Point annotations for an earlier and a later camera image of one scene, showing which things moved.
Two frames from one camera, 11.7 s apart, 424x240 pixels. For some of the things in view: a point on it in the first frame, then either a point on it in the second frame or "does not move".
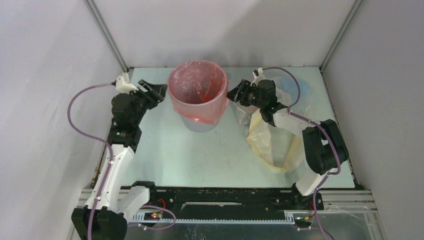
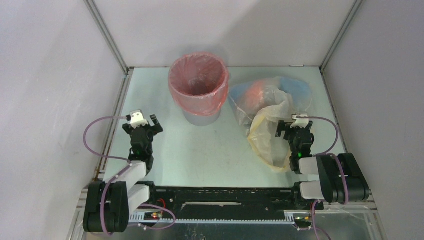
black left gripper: (152, 96) to (157, 128)
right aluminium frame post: (353, 12) does not move
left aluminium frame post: (100, 23) does not move
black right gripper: (243, 93) to (296, 130)
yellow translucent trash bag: (281, 150) does not move
